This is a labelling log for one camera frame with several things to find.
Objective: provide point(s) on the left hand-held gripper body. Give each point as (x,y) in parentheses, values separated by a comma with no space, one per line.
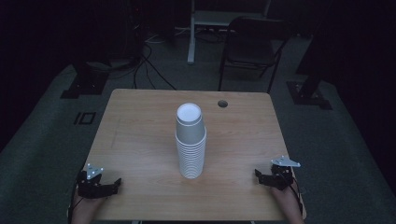
(90,188)

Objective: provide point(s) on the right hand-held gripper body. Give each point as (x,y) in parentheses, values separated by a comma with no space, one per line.
(282,177)

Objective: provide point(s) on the stack of white cups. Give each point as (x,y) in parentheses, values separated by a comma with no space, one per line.
(190,158)

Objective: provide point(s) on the single white paper cup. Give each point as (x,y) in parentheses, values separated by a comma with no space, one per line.
(190,124)

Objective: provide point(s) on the person's left hand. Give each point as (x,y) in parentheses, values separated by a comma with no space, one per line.
(85,210)

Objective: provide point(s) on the person's right hand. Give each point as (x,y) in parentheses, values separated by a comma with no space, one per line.
(289,199)

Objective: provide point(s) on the black stand base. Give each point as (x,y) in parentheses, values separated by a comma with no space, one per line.
(87,82)
(308,93)

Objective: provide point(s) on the black folding chair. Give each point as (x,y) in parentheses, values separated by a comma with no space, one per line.
(252,40)

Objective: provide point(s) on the white desk frame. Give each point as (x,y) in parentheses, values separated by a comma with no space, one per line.
(191,37)

